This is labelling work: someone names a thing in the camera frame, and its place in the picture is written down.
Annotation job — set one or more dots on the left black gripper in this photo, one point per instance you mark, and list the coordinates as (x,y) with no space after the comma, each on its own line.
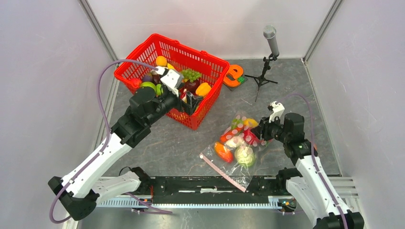
(192,100)

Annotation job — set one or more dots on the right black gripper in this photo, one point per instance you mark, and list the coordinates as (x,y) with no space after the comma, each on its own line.
(262,128)

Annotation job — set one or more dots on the yellow toy lemon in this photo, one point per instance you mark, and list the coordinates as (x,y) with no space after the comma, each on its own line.
(250,123)

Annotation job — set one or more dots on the red toy apple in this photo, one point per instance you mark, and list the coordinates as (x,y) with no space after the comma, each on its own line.
(250,138)

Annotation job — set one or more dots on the white toy radish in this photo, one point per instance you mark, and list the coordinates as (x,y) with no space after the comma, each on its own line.
(235,142)

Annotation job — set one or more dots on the green toy cabbage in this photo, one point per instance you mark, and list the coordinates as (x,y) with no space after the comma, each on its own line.
(245,156)

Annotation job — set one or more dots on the red plastic basket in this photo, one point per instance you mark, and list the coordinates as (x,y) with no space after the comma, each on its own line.
(182,57)

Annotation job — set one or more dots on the clear zip top bag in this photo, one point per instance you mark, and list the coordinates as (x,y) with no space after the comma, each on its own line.
(237,175)

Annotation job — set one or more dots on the orange red toy mango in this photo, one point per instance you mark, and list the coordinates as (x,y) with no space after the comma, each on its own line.
(223,152)

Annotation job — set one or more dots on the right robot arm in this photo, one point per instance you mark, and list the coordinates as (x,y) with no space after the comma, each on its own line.
(307,182)

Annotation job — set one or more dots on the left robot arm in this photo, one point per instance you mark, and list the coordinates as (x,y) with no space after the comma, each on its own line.
(80,191)

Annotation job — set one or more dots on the dark red toy beet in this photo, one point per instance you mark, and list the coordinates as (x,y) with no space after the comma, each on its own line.
(192,86)

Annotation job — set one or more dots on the orange toy carrot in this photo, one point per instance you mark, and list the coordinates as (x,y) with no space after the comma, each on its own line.
(231,133)

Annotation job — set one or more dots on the green toy grapes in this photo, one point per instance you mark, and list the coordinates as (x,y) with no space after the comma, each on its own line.
(190,75)

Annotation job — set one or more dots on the green toy apple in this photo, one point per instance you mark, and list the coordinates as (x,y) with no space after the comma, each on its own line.
(148,84)

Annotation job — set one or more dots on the orange round toy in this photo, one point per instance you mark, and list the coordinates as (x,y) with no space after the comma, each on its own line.
(234,77)

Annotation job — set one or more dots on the black microphone tripod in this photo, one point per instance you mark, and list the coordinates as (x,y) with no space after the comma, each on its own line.
(261,80)

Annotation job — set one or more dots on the purple toy eggplant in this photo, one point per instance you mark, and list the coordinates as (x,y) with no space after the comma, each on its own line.
(148,78)

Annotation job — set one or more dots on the orange toy tangerine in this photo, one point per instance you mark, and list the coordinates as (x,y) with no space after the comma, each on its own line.
(161,61)

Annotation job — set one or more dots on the red toy strawberry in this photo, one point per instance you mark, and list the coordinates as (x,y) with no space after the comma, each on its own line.
(136,82)

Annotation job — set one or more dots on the grey microphone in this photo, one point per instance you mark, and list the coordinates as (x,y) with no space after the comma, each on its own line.
(269,33)

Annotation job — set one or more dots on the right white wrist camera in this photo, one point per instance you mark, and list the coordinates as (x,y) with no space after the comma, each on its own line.
(276,109)

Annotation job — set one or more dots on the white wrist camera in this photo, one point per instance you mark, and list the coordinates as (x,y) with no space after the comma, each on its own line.
(276,109)
(170,78)

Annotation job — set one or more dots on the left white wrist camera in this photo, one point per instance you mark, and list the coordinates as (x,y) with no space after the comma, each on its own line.
(170,78)

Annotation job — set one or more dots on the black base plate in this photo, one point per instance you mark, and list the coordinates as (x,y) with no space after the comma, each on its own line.
(209,190)

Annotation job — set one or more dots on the aluminium frame rail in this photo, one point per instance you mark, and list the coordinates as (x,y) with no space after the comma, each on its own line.
(285,205)

